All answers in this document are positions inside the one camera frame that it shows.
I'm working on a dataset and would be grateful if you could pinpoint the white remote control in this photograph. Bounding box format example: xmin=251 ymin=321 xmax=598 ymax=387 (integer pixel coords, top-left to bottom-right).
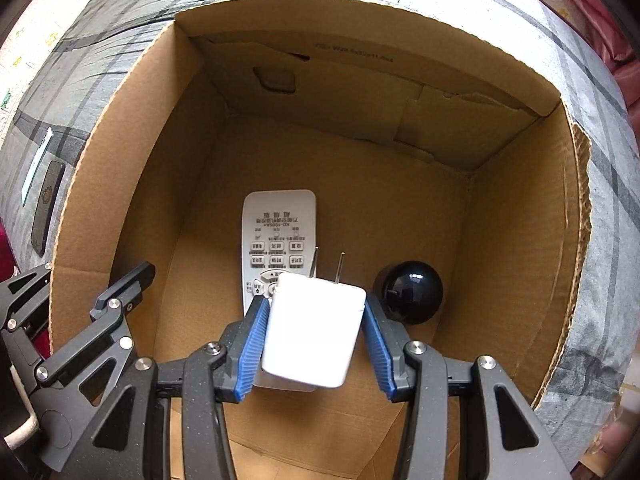
xmin=241 ymin=189 xmax=318 ymax=313

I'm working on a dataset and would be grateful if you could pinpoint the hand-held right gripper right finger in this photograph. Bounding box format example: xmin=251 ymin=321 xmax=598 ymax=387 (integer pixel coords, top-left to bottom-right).
xmin=362 ymin=294 xmax=571 ymax=480

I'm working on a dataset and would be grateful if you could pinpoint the black smartphone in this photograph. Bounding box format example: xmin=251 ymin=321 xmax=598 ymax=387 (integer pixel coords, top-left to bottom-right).
xmin=30 ymin=160 xmax=66 ymax=256

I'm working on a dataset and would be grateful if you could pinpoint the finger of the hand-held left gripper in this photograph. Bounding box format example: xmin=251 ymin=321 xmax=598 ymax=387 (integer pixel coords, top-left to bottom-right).
xmin=0 ymin=261 xmax=53 ymax=361
xmin=35 ymin=261 xmax=156 ymax=411

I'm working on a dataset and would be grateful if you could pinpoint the brown cardboard box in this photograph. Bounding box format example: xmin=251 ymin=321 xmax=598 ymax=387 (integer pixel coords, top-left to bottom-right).
xmin=47 ymin=0 xmax=593 ymax=480

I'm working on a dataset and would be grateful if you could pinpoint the red cloth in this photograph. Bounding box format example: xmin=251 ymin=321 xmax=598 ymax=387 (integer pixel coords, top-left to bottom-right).
xmin=0 ymin=225 xmax=16 ymax=281

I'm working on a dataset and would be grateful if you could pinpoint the teal smartphone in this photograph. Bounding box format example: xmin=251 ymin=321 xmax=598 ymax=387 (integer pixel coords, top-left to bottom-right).
xmin=21 ymin=127 xmax=54 ymax=206

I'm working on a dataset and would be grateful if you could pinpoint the large white plug charger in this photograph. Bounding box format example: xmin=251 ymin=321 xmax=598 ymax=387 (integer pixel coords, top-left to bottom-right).
xmin=261 ymin=246 xmax=368 ymax=392

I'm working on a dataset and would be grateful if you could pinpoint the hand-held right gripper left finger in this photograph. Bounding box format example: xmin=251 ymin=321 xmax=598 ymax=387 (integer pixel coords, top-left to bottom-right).
xmin=65 ymin=296 xmax=273 ymax=480

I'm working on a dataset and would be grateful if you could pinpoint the pink curtain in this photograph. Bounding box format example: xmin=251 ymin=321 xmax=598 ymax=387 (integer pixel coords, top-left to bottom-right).
xmin=565 ymin=0 xmax=640 ymax=91

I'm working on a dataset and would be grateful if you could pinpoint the black round device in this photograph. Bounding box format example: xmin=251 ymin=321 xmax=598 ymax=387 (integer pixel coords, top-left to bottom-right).
xmin=372 ymin=260 xmax=445 ymax=326

